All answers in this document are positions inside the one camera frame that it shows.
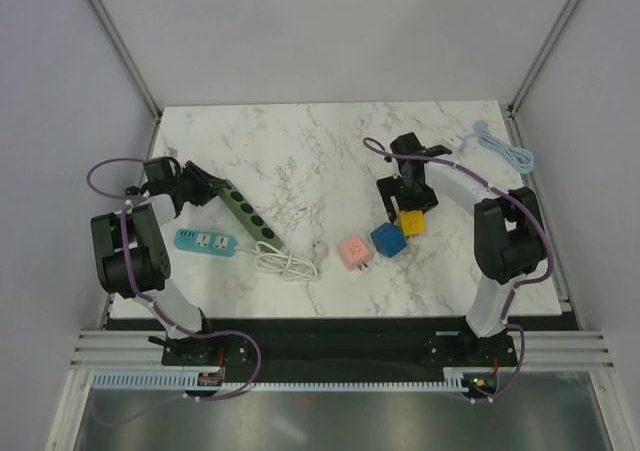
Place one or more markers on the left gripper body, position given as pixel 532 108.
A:
pixel 195 187

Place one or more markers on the teal power strip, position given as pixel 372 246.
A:
pixel 204 242

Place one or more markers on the pink cube socket adapter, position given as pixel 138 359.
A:
pixel 354 253

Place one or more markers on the white cable duct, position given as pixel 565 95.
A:
pixel 212 379

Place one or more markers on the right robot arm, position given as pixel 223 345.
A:
pixel 509 240

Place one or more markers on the aluminium frame rail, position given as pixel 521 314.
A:
pixel 544 351

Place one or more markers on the small white plug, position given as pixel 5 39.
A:
pixel 453 143

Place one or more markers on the green power strip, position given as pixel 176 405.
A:
pixel 248 216

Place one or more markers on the blue cube plug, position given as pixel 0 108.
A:
pixel 388 240

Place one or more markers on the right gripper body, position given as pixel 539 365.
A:
pixel 410 196

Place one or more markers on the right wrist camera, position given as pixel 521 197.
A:
pixel 436 151

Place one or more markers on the yellow cube plug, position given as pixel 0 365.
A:
pixel 411 223

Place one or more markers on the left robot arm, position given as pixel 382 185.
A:
pixel 130 253

